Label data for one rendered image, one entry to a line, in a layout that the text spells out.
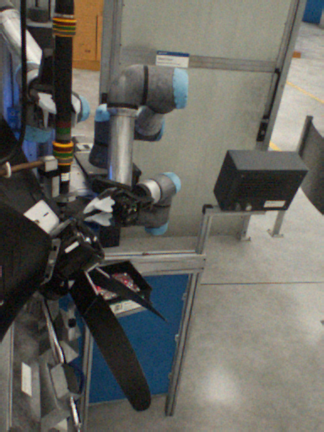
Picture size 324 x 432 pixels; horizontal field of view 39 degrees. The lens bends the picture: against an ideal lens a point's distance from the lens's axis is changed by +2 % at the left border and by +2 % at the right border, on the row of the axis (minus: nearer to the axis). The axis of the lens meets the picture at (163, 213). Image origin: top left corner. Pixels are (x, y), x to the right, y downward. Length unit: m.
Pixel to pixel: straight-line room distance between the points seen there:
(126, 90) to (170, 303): 0.84
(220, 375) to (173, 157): 1.43
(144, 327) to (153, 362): 0.20
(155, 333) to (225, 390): 0.65
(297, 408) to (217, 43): 2.05
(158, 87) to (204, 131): 1.72
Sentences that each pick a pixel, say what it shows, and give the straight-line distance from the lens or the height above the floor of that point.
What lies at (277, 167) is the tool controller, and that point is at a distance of 1.56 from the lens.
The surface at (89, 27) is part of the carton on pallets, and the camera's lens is 8.53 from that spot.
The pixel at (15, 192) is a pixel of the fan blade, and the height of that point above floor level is 1.31.
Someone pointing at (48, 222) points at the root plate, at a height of 1.25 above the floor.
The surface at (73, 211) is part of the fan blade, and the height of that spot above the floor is 1.19.
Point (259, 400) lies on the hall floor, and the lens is 2.42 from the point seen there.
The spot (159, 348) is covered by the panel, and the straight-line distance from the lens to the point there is 1.95.
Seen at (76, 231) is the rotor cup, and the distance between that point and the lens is 0.96.
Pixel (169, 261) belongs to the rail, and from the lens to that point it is 1.65.
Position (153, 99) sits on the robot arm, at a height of 1.41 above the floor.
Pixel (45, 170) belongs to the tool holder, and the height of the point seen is 1.36.
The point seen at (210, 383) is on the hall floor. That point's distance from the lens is 2.42.
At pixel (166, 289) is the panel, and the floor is 0.70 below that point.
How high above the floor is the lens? 1.76
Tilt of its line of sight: 28 degrees down
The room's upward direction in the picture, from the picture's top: 8 degrees clockwise
